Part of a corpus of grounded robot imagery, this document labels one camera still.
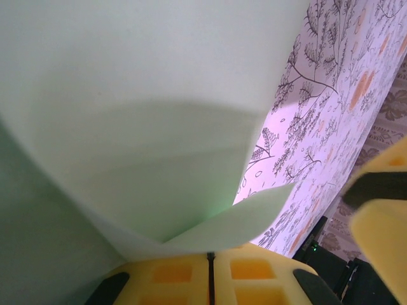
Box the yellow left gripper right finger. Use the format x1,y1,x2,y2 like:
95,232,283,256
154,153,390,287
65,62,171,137
211,243,345,305

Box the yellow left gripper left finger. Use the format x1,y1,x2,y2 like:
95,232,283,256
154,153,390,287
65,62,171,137
85,252,212,305

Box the light green paper sheet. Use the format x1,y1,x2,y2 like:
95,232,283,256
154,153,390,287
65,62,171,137
0,0,312,277

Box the floral tablecloth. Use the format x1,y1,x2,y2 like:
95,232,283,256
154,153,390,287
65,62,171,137
233,0,407,259

